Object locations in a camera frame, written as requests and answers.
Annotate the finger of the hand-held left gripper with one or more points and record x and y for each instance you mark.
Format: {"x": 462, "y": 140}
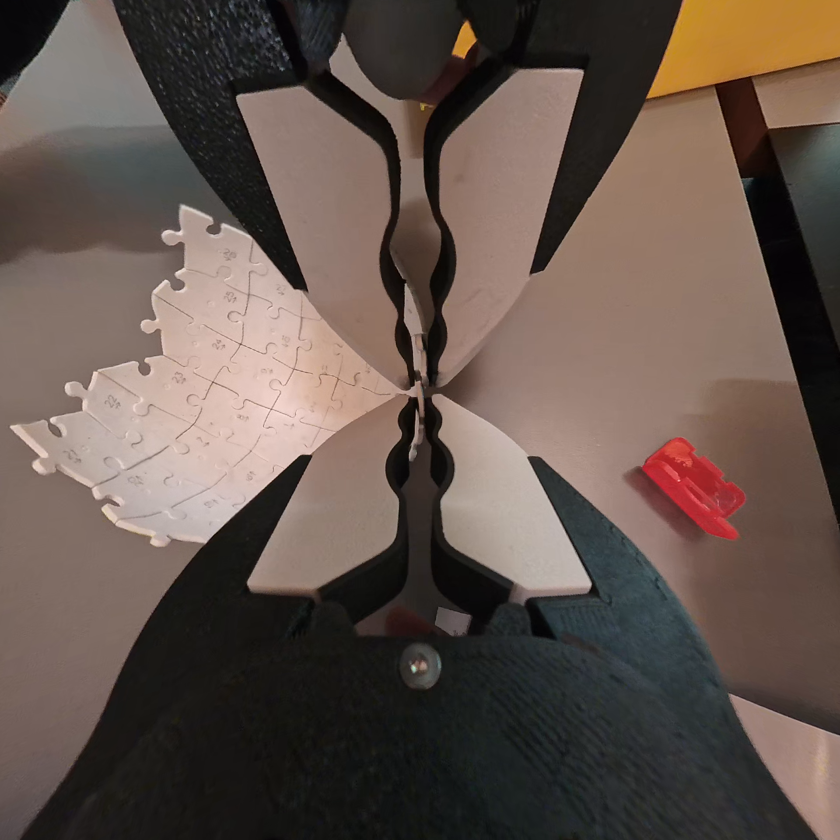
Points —
{"x": 328, "y": 197}
{"x": 505, "y": 197}

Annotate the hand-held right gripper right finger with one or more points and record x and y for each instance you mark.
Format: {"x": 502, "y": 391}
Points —
{"x": 512, "y": 518}

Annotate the red plastic case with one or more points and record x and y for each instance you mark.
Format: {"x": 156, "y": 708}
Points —
{"x": 692, "y": 489}

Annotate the person's left hand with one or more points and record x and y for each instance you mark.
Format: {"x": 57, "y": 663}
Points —
{"x": 460, "y": 73}

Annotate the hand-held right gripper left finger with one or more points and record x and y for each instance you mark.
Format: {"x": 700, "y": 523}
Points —
{"x": 328, "y": 518}

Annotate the partly built white puzzle ball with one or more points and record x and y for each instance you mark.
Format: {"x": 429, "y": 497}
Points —
{"x": 210, "y": 394}

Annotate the large yellow bin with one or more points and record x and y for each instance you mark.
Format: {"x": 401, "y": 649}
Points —
{"x": 754, "y": 46}

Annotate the person's left forearm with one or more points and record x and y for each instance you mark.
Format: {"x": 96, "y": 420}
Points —
{"x": 26, "y": 33}

